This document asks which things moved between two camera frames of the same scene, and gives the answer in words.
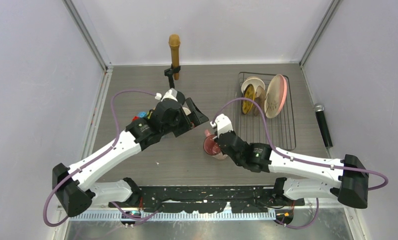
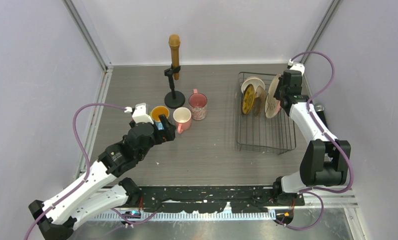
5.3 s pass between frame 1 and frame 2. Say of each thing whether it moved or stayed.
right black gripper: moved
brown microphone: stayed
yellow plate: stayed
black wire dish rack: stayed
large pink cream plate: stayed
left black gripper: moved
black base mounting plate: stayed
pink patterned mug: moved
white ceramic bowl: stayed
